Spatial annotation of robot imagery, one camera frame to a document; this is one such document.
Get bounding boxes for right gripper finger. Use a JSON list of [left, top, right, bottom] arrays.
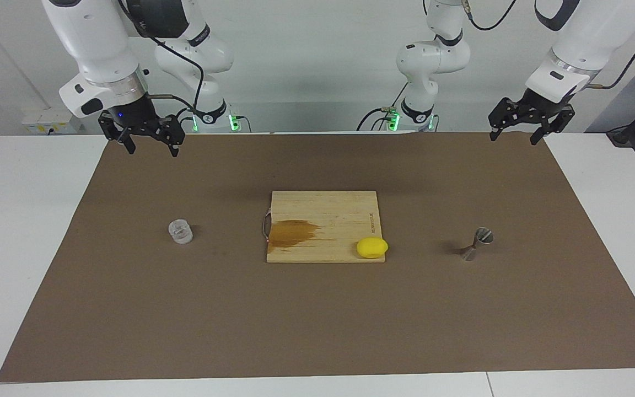
[[99, 112, 136, 155], [151, 115, 186, 158]]

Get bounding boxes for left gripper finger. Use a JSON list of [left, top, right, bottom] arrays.
[[488, 98, 528, 142], [530, 105, 575, 146]]

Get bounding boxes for clear glass cup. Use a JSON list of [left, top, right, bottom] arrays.
[[168, 219, 193, 245]]

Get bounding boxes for metal jigger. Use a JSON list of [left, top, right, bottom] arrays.
[[459, 227, 494, 261]]

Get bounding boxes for wooden cutting board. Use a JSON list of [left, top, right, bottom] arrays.
[[262, 191, 386, 264]]

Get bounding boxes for yellow lemon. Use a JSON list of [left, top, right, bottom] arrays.
[[356, 237, 389, 259]]

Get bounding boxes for brown table mat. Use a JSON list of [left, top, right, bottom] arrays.
[[0, 132, 635, 383]]

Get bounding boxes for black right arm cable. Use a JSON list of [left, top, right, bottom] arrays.
[[116, 0, 206, 114]]

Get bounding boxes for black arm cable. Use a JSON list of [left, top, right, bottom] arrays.
[[116, 0, 206, 114], [461, 0, 635, 90]]

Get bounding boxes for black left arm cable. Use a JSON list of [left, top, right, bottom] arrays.
[[461, 0, 635, 90]]

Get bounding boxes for white wall socket box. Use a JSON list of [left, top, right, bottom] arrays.
[[21, 108, 84, 135]]

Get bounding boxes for black left base cables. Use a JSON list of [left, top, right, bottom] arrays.
[[356, 83, 409, 132]]

